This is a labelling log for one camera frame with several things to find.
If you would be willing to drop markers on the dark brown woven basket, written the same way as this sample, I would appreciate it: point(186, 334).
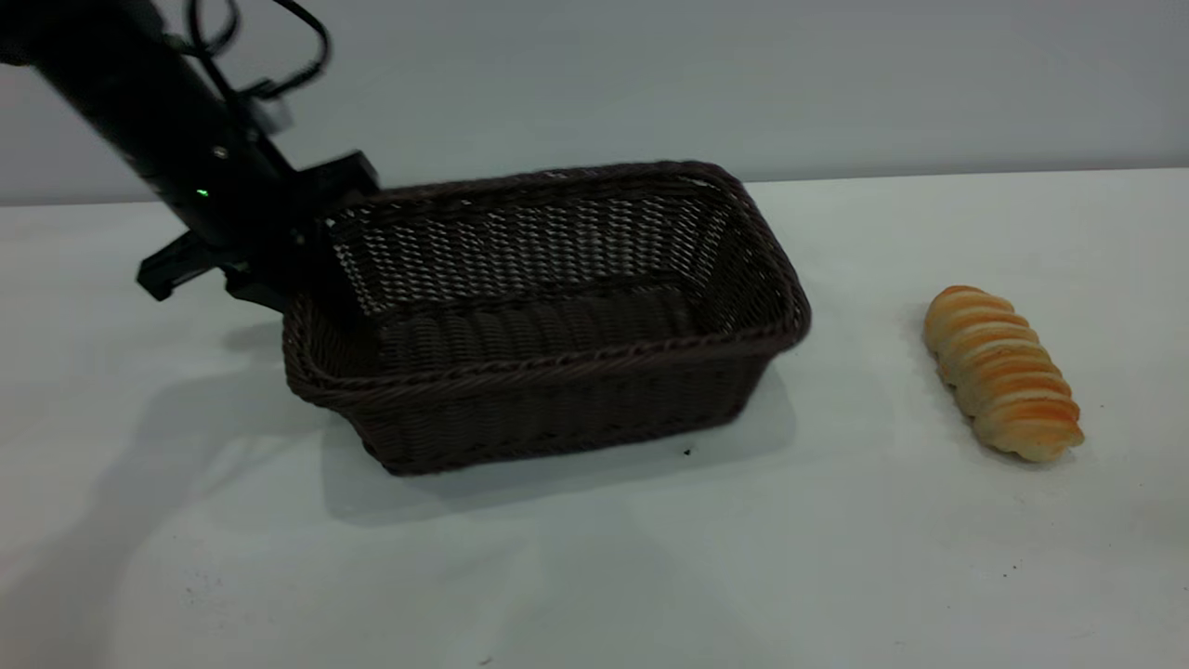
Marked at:
point(539, 390)

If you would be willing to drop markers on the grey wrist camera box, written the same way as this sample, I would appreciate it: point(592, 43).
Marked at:
point(267, 113)

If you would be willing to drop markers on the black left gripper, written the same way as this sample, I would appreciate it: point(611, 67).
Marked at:
point(269, 218)

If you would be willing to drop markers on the ridged golden bread loaf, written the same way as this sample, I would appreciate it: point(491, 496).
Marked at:
point(1001, 372)

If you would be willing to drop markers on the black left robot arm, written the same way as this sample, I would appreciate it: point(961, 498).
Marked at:
point(139, 102)

